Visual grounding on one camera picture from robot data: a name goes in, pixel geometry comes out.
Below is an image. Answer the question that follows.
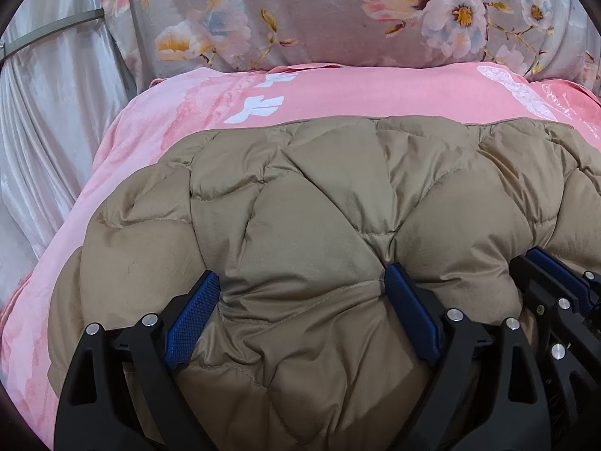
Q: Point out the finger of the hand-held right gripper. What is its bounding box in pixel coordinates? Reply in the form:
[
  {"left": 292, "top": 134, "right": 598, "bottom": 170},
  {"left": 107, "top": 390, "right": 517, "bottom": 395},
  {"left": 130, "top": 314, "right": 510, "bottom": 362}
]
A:
[
  {"left": 509, "top": 254, "right": 590, "bottom": 435},
  {"left": 525, "top": 247, "right": 601, "bottom": 315}
]

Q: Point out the tan quilted jacket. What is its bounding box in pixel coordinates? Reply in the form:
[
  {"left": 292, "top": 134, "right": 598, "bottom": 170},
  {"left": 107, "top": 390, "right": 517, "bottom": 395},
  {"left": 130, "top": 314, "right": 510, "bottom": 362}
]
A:
[{"left": 47, "top": 115, "right": 601, "bottom": 451}]

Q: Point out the pink printed blanket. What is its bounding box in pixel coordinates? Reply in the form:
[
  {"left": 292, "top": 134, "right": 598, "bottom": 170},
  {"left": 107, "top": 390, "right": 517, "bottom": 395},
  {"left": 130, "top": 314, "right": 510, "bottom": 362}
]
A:
[{"left": 0, "top": 61, "right": 601, "bottom": 451}]

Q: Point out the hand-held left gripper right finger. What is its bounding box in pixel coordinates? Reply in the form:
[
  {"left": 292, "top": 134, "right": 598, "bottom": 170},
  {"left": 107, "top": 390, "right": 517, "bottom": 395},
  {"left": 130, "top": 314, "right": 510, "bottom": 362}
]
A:
[{"left": 384, "top": 263, "right": 548, "bottom": 451}]

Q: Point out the grey floral quilt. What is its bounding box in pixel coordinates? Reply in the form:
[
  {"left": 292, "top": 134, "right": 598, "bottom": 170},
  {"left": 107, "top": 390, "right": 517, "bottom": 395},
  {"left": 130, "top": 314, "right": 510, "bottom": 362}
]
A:
[{"left": 101, "top": 0, "right": 601, "bottom": 99}]

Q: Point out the grey curtain band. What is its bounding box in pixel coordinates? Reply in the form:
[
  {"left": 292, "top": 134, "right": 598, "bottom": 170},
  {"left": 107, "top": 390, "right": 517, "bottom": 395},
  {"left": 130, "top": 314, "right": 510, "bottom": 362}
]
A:
[{"left": 0, "top": 8, "right": 105, "bottom": 62}]

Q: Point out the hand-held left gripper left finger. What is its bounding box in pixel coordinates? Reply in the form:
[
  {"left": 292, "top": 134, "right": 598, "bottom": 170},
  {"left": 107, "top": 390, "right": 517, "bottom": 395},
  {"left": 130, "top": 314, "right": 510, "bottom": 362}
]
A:
[{"left": 54, "top": 270, "right": 221, "bottom": 451}]

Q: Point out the white satin curtain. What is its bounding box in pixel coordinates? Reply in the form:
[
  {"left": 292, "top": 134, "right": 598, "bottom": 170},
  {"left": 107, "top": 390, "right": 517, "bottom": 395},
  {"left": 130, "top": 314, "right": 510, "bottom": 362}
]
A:
[{"left": 0, "top": 0, "right": 142, "bottom": 311}]

